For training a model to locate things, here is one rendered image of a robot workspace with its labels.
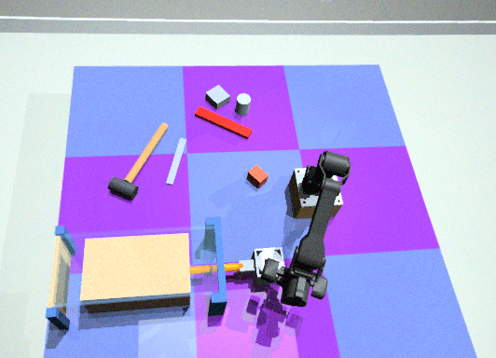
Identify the mallet with grey head and wooden handle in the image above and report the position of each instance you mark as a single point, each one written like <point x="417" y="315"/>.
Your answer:
<point x="125" y="187"/>

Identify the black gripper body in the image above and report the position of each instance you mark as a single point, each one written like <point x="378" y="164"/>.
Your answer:
<point x="270" y="270"/>

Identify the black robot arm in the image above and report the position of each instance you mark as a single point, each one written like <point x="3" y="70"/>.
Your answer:
<point x="309" y="254"/>

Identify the red flat bar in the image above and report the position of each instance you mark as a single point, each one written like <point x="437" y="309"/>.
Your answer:
<point x="223" y="122"/>

